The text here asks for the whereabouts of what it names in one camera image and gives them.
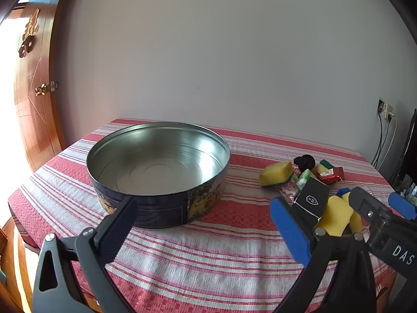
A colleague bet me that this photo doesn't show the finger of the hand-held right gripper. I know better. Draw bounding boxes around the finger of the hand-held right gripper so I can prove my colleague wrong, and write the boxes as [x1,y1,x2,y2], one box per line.
[388,192,417,221]
[349,186,393,233]

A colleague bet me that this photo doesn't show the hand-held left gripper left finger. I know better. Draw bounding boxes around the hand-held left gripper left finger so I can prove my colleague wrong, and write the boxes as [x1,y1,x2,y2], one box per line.
[33,196,138,313]

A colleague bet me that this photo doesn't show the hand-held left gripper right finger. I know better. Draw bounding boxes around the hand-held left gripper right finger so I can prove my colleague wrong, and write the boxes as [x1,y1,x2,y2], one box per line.
[270,197,381,313]

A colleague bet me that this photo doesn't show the yellow sponge green scourer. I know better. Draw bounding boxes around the yellow sponge green scourer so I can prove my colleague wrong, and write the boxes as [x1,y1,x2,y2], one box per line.
[317,159,335,176]
[317,196,354,237]
[259,161,294,189]

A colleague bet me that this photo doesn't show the black packet shield logo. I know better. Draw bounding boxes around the black packet shield logo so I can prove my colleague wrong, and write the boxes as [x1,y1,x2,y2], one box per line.
[292,177,330,223]

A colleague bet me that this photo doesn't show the pink floral packet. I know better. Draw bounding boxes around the pink floral packet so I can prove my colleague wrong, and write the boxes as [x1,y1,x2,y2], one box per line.
[277,182,301,200]

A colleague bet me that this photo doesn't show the red foil packet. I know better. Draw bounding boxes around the red foil packet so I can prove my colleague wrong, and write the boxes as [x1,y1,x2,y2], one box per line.
[319,166,345,184]

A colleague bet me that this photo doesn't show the green white candy packet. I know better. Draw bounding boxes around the green white candy packet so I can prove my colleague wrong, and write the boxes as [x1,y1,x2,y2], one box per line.
[296,170,317,190]

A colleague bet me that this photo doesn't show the round metal tin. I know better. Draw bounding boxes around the round metal tin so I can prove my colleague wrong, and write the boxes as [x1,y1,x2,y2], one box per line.
[86,122,231,230]

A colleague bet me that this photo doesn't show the black scrunchie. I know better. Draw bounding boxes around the black scrunchie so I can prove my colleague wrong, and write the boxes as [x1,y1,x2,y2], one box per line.
[293,154,316,171]

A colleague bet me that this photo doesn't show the red striped desktop tablecloth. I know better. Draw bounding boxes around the red striped desktop tablecloth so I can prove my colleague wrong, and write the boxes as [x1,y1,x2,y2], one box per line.
[8,119,403,313]

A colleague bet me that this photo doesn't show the dark monitor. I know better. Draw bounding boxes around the dark monitor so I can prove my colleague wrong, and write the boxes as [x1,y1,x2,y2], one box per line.
[389,108,417,190]

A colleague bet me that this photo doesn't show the wooden door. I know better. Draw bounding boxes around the wooden door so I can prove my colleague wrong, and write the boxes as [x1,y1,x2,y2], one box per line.
[12,0,78,174]

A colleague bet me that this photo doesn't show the red gold door ornament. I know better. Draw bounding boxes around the red gold door ornament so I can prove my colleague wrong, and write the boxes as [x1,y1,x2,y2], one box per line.
[18,8,40,59]

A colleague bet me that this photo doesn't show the black cable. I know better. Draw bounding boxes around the black cable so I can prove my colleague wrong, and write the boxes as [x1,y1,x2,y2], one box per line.
[371,113,384,167]

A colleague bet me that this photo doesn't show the white wall socket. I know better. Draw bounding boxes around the white wall socket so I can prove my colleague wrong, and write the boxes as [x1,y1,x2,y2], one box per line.
[377,98,395,120]

